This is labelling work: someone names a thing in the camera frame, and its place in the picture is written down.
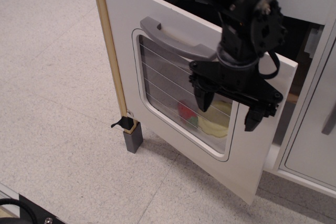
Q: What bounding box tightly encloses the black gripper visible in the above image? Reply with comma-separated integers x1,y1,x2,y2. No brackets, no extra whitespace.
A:
189,61,284,131

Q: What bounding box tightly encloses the white oven door with window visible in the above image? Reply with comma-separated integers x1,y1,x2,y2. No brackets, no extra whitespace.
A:
105,0,297,204

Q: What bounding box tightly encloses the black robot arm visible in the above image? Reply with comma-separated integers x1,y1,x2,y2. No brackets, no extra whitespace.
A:
189,0,287,132

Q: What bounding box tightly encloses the yellow toy flat food piece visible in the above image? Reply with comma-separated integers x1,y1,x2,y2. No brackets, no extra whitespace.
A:
197,101,232,138

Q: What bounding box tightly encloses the red toy chili pepper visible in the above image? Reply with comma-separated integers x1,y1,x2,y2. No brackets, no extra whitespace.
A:
177,100,198,128

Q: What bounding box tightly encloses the white right cabinet door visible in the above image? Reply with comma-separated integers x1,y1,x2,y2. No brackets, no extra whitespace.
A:
280,28,335,189

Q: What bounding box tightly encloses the grey cabinet leg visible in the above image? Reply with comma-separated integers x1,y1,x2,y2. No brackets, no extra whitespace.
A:
123,123,143,154

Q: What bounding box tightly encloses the white toy kitchen cabinet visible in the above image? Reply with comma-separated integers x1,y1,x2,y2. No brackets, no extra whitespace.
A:
96,0,335,204

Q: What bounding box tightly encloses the grey right door handle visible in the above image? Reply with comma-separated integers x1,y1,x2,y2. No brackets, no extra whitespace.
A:
321,104,336,135

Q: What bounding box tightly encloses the grey oven door handle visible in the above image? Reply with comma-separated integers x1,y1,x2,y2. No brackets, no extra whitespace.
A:
140,17,216,61

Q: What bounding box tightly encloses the right wooden shelf rail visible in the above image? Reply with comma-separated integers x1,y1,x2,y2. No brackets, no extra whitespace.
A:
287,23,324,104

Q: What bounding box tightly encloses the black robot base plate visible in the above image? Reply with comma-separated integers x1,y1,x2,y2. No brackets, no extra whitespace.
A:
0,194,66,224

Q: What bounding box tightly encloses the black cable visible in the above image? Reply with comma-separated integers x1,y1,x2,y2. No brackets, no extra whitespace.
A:
0,197,36,224

